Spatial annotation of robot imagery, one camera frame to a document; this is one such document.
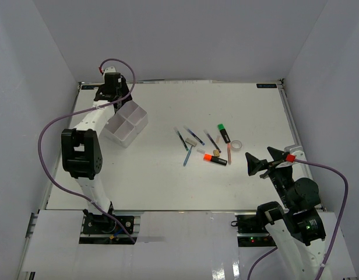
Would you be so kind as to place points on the white divided organizer box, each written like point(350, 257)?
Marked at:
point(126, 124)

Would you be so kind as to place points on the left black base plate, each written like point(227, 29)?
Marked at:
point(100, 224)

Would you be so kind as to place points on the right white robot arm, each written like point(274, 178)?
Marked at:
point(294, 223)

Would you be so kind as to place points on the green cap black highlighter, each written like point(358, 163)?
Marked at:
point(224, 133)

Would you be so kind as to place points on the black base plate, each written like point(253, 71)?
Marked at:
point(250, 233)
point(100, 224)

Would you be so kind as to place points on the light blue pen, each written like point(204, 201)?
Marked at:
point(187, 156)

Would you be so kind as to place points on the right black corner label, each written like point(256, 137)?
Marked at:
point(266, 85)

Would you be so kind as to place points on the clear tape roll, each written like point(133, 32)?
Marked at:
point(236, 145)

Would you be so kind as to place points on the left black corner label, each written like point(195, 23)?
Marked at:
point(89, 87)

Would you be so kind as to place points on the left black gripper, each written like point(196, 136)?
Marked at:
point(124, 88)

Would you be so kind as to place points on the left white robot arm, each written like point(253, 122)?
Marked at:
point(81, 153)

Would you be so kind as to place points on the black corner label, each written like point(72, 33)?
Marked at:
point(266, 85)
point(89, 87)

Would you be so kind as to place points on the dark blue ink pen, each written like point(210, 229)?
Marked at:
point(212, 140)

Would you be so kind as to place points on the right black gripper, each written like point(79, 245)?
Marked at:
point(254, 164)

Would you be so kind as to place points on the green ink pen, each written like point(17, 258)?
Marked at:
point(181, 138)

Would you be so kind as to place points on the orange cap black highlighter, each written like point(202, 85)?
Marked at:
point(214, 159)

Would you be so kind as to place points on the orange pen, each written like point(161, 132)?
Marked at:
point(229, 153)

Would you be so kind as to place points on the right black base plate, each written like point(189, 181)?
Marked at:
point(250, 233)

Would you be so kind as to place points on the grey rectangular eraser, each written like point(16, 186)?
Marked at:
point(191, 142)

